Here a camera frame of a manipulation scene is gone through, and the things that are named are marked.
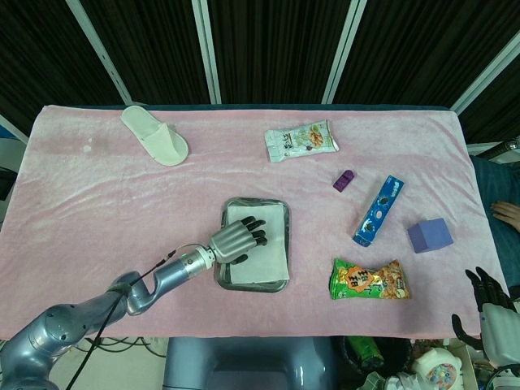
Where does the white paper sheet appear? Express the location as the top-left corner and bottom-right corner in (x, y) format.
(225, 202), (292, 285)

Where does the white slipper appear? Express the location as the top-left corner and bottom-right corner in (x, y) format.
(120, 106), (190, 167)

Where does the small purple toy block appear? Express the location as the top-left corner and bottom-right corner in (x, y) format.
(332, 170), (357, 193)

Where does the black curtain panel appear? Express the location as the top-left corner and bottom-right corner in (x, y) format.
(206, 0), (353, 105)
(335, 0), (520, 111)
(79, 0), (215, 105)
(458, 60), (520, 143)
(0, 0), (123, 135)

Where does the blue grey robot torso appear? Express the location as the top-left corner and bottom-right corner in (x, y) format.
(162, 336), (338, 390)

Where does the pink table cloth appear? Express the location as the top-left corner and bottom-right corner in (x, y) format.
(0, 104), (507, 339)

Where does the blue cookie box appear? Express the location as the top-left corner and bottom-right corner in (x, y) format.
(352, 175), (405, 248)

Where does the metal tray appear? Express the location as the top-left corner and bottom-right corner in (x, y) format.
(219, 197), (293, 294)

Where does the white frame post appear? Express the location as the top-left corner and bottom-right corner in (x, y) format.
(322, 0), (369, 105)
(0, 115), (30, 144)
(449, 38), (520, 114)
(64, 0), (134, 105)
(190, 0), (223, 105)

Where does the person hand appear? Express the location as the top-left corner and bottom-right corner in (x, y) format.
(490, 201), (520, 231)

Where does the purple foam cube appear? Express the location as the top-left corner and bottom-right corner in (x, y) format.
(407, 218), (454, 255)

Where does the white round toy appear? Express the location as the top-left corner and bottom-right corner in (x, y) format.
(412, 347), (464, 387)

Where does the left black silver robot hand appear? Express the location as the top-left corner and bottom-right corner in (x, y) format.
(208, 217), (268, 265)

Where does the blue jeans leg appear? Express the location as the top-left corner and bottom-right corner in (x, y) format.
(470, 156), (520, 285)

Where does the white snack bag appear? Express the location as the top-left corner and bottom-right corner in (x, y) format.
(264, 119), (340, 164)

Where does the black trash bin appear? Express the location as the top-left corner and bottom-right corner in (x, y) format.
(339, 335), (414, 377)

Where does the green snack bag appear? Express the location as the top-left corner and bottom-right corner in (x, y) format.
(328, 258), (411, 301)

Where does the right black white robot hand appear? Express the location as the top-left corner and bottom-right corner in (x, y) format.
(452, 265), (520, 366)

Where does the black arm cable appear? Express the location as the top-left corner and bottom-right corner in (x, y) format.
(67, 245), (206, 390)

